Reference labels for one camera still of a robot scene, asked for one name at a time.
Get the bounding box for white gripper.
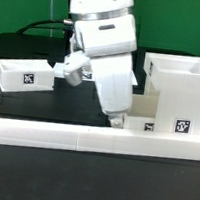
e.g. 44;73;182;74
90;53;133;129

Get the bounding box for white drawer box with knob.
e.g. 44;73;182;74
124;94;159;132

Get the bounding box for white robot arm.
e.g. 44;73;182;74
63;0;137;128

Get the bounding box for white border rail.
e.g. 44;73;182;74
0;118;200;161

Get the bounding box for white marker base plate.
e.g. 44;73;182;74
53;63;137;86

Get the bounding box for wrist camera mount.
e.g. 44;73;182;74
63;50;91;86

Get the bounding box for white drawer cabinet frame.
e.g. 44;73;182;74
144;52;200;136

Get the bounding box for black cable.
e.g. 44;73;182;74
15;12;75;40

